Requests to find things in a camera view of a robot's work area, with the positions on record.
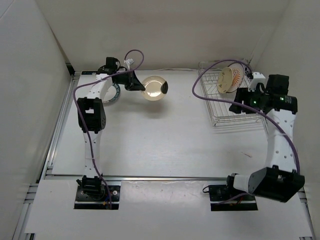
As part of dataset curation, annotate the purple cable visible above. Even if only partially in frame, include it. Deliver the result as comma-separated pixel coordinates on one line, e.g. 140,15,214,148
72,49,145,210
191,58,301,206

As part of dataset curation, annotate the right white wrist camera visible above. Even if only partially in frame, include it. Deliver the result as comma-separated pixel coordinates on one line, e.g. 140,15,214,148
248,71,267,92

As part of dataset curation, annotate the cream plate floral print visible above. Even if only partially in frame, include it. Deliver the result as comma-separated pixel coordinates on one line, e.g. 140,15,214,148
217,66,236,94

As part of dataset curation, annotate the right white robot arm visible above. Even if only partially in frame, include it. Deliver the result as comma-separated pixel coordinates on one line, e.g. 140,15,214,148
224,72,305,203

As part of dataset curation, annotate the dark blue rimmed plate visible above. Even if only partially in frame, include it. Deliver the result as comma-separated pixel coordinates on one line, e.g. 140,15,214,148
102,83,121,105

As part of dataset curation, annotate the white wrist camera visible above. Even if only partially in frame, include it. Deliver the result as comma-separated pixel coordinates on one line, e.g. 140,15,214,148
124,58,135,66
248,71,267,92

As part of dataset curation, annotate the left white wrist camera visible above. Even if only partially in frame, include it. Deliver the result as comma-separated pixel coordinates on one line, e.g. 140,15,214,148
124,58,135,66

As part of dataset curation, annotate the metal wire dish rack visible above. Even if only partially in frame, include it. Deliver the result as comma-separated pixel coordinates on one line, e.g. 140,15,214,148
198,59,262,127

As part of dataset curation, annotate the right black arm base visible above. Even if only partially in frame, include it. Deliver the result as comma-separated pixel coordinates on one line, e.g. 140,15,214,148
202,184,258,212

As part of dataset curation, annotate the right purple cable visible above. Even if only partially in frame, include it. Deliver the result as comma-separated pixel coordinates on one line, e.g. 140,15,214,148
191,58,301,206

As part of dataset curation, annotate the metal rail bar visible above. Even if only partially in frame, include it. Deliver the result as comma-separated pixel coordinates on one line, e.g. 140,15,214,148
44,175,227,182

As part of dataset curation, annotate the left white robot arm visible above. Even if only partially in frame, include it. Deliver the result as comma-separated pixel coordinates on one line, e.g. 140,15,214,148
75,57,145,200

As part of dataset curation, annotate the orange sunburst plate green rim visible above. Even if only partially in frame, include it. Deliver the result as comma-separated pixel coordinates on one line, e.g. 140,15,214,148
227,62,245,93

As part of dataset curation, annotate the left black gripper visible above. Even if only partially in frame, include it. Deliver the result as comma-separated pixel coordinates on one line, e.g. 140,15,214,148
113,69,146,92

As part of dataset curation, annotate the cream plate black spot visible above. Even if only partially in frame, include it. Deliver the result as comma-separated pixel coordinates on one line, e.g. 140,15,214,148
141,75,169,102

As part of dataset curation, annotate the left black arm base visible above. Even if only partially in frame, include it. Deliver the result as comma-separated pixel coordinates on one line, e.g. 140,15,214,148
73,184,121,210

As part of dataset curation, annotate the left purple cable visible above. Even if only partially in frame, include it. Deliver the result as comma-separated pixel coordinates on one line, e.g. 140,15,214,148
72,49,145,210

